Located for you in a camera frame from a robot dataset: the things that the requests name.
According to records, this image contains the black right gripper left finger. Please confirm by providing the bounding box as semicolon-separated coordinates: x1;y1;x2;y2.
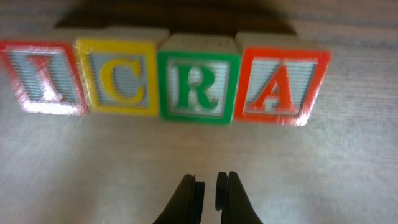
154;174;205;224

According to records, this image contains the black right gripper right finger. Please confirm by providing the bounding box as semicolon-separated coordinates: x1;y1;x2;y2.
215;171;262;224

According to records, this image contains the green letter R block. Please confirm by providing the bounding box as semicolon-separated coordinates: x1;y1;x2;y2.
157;34;241;125

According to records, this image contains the red letter A block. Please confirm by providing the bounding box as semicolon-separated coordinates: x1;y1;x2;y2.
234;32;331;126

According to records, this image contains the yellow letter C block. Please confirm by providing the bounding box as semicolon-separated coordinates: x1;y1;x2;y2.
76;27;170;116

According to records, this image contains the red letter I block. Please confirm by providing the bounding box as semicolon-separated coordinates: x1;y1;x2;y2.
1;29;89;116

